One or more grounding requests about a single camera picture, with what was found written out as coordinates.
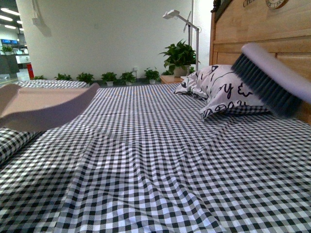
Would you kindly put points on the small potted plant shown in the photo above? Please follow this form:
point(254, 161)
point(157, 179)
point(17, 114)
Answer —
point(128, 78)
point(152, 75)
point(109, 78)
point(85, 77)
point(63, 77)

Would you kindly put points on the beige plastic dustpan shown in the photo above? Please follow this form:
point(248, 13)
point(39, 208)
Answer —
point(40, 109)

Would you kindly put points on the far wooden bedside table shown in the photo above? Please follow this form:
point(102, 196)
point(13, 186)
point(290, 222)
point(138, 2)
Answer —
point(169, 79)

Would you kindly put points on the checkered pillow at left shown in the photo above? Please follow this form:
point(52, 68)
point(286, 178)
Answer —
point(11, 141)

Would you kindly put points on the large potted green plant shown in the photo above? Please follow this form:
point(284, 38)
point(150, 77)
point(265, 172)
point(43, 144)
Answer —
point(179, 57)

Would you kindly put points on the round wall clock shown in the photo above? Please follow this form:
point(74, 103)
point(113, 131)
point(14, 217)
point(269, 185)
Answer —
point(275, 4)

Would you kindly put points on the beige hand brush black bristles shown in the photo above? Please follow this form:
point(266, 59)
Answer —
point(281, 89)

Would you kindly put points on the wooden headboard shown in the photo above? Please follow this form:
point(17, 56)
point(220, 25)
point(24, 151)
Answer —
point(285, 32)

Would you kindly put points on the checkered black white bedsheet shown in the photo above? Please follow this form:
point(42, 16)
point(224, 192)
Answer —
point(141, 160)

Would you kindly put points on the white pillow black doodles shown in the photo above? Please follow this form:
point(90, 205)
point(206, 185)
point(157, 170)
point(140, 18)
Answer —
point(222, 91)

